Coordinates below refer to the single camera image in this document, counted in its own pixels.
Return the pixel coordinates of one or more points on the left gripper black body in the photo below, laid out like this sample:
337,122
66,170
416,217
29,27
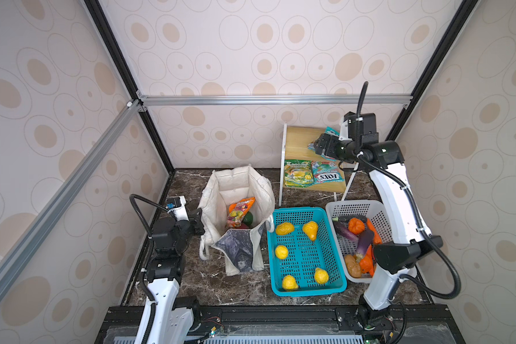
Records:
194,228

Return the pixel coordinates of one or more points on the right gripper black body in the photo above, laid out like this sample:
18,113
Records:
339,147

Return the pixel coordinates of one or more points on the teal mint candy bag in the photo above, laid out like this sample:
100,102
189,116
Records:
331,131

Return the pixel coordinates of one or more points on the orange fruit candy bag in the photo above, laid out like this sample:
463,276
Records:
237,211

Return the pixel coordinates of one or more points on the cream canvas grocery bag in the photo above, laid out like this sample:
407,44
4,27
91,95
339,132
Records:
239,247

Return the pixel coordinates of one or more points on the green avocado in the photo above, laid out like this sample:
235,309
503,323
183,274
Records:
248,219

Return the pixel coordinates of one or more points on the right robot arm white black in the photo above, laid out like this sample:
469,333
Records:
410,240

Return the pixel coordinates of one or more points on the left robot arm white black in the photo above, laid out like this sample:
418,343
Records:
167,319

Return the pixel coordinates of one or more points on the teal Fox's candy bag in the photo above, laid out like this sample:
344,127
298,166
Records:
326,172

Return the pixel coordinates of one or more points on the green lemon candy bag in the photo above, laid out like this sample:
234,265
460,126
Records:
298,173

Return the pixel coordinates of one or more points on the white plastic basket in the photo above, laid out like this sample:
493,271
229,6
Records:
370,209

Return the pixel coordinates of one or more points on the yellow lemon upper left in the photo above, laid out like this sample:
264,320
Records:
284,229

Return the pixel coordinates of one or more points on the yellow lemon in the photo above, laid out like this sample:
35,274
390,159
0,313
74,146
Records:
284,229
321,276
281,252
289,283

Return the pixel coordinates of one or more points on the yellow lemon middle left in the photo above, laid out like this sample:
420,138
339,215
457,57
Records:
281,252

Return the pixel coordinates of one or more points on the orange bell pepper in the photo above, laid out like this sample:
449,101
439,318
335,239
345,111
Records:
356,226

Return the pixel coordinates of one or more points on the purple eggplant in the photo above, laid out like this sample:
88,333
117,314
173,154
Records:
341,229
365,240

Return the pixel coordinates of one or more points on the yellow pear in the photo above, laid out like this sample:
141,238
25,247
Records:
311,230

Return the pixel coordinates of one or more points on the orange carrot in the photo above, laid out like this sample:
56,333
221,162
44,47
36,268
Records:
377,239

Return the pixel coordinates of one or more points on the yellow lemon bottom left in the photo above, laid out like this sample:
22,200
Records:
289,283

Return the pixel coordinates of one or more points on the teal plastic basket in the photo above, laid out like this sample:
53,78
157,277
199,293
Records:
304,255

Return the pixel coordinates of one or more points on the brown potato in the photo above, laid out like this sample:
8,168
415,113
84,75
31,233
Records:
352,266

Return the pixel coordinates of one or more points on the silver aluminium crossbar left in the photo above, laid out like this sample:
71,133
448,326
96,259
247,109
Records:
26,247

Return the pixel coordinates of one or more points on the silver aluminium crossbar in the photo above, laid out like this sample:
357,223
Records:
241,100
26,247

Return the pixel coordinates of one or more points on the yellow lemon bottom right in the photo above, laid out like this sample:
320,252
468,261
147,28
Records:
321,276

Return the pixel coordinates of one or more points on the silver aluminium crossbar back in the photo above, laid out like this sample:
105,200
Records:
241,100

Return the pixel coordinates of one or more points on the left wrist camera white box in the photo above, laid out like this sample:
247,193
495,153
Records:
177,206

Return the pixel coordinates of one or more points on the white wire wooden shelf rack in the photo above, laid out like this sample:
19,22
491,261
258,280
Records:
295,143

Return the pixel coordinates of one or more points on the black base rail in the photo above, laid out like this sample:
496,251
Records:
325,324

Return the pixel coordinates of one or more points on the black corner frame post right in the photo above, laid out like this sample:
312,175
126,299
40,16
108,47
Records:
447,40

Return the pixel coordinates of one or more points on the black corner frame post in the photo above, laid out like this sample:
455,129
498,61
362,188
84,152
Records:
447,40
98,16

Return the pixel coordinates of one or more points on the black corner frame post left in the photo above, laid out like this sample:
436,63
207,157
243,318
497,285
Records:
98,16

